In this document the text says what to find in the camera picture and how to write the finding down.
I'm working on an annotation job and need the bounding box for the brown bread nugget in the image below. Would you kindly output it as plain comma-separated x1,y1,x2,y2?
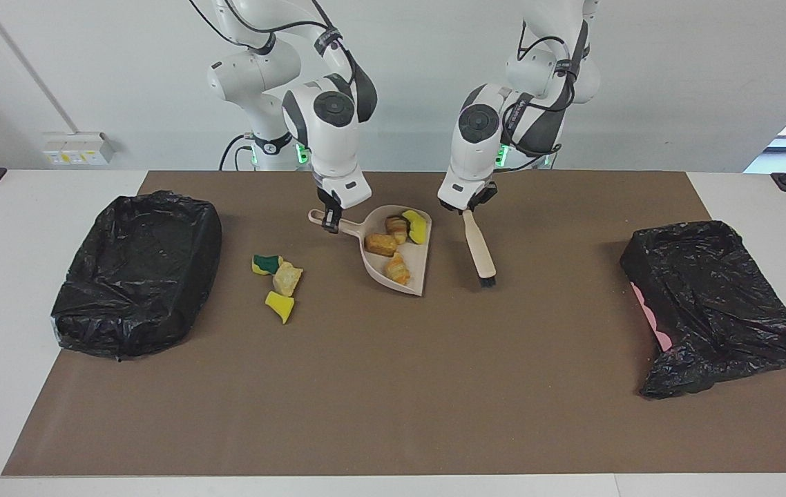
365,233,398,257

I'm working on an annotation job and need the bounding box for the beige hand brush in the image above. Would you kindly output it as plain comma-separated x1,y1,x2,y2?
462,209,497,287

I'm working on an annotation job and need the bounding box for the tan sponge piece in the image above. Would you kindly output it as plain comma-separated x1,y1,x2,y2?
272,262,304,298

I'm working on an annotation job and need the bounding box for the notched yellow sponge piece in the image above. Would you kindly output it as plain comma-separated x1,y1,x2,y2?
401,210,428,246

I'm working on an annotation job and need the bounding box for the orange toy croissant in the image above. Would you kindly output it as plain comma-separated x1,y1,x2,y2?
385,253,412,286

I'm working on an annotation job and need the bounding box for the beige plastic dustpan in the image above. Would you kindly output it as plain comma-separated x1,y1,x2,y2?
308,204,433,297

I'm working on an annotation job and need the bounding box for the yellow sponge wedge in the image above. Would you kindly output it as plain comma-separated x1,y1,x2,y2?
265,291,296,325

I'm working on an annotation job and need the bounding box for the pink plastic bin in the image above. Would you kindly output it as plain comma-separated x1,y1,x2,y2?
631,280,673,353

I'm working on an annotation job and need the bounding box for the black bag lined bin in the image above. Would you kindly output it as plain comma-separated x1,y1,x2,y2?
51,191,223,361

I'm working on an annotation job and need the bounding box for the crumpled black trash bag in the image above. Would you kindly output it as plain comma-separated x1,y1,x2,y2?
619,221,786,400

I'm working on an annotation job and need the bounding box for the brown table mat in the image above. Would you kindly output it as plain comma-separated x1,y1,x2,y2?
1,170,786,477

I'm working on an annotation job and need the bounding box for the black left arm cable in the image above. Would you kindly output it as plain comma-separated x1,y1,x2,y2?
500,21,591,170

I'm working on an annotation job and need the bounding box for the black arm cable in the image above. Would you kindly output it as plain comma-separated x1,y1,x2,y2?
500,21,591,170
189,0,366,104

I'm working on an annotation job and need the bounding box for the black right base cable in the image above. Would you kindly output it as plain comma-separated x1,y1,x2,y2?
219,135,256,171

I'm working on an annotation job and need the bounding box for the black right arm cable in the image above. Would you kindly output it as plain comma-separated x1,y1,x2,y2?
189,0,366,104

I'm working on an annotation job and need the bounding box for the white wall socket box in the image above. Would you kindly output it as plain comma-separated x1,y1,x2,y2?
41,132,116,166

